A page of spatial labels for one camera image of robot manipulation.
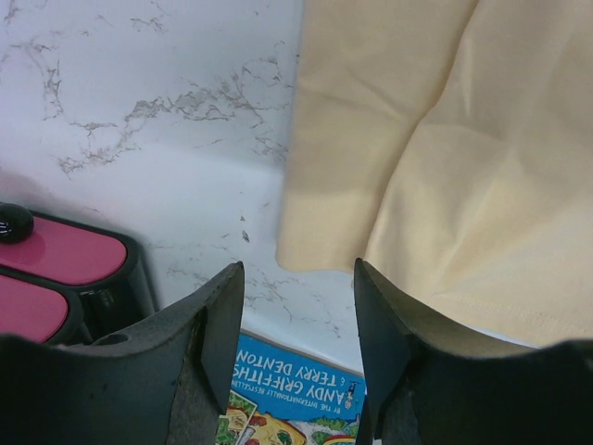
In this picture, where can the cream yellow t shirt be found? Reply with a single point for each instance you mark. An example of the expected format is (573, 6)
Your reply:
(449, 144)

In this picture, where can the blue paperback book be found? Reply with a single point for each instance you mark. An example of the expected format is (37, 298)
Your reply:
(281, 397)

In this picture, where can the black and pink box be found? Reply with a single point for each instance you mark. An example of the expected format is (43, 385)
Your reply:
(64, 282)

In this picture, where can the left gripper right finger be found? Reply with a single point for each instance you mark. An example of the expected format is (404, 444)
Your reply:
(431, 380)

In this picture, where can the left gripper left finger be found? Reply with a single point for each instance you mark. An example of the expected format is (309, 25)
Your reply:
(164, 380)

